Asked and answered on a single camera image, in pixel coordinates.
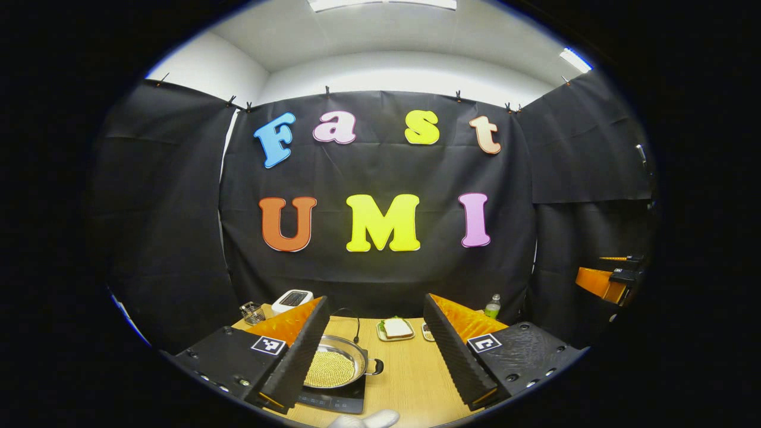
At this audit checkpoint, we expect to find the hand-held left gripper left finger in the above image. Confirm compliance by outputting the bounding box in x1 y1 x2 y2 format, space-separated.
168 296 331 415

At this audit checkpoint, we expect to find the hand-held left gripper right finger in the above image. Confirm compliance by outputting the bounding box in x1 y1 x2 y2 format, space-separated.
423 294 589 412

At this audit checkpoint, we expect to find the black induction cooktop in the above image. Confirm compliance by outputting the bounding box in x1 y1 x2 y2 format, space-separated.
297 351 367 415

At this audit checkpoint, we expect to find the stainless steel pot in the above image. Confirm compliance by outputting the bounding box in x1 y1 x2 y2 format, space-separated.
303 334 385 390

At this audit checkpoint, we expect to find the pile of soybeans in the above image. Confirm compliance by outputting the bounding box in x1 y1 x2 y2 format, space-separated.
304 351 356 388

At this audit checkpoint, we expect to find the white toaster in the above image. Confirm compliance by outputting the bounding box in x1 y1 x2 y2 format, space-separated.
272 289 314 316

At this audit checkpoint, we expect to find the pale green sandwich plate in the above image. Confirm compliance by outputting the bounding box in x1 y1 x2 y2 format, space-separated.
376 318 416 342

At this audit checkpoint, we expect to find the black backdrop cloth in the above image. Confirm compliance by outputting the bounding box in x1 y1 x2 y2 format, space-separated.
86 74 658 351

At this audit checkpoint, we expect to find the small ceiling light panel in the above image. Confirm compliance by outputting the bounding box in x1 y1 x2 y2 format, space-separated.
559 48 593 74

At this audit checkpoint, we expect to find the row of black cloth clips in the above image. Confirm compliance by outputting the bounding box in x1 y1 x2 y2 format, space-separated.
156 71 571 114

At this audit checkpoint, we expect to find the large ceiling light panel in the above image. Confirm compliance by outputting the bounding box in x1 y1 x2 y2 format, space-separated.
308 0 457 12

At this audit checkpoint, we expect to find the black power cable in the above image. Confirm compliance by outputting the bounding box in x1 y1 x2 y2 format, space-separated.
330 307 361 344

